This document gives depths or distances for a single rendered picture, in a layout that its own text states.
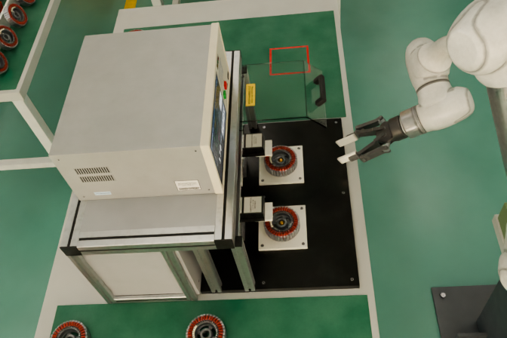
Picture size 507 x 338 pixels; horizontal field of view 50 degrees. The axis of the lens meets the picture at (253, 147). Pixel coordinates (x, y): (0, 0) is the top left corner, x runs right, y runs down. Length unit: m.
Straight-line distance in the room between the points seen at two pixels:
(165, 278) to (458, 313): 1.33
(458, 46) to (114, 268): 1.04
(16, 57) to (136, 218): 1.41
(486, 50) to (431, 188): 1.72
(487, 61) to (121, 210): 0.94
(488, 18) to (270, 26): 1.43
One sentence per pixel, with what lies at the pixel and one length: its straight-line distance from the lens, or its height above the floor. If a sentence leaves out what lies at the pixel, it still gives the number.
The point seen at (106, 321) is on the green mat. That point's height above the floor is 0.75.
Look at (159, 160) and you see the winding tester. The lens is 1.32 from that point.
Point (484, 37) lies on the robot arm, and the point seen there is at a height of 1.58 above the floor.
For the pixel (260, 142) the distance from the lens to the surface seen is 1.75.
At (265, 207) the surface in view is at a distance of 1.66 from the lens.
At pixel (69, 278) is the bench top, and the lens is 1.87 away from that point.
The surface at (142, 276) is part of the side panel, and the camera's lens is 1.60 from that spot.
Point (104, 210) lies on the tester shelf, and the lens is 1.49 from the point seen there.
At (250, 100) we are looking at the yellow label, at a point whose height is 1.07.
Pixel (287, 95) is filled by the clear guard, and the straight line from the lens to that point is 1.67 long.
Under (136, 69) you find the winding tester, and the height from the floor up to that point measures 1.32.
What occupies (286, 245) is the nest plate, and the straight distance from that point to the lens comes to 1.70.
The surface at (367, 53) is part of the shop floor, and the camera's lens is 3.36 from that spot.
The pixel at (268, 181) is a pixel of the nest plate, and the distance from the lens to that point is 1.83.
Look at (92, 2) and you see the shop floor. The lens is 4.19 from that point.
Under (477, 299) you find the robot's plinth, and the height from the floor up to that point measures 0.02.
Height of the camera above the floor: 2.29
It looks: 52 degrees down
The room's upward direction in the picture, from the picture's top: 11 degrees counter-clockwise
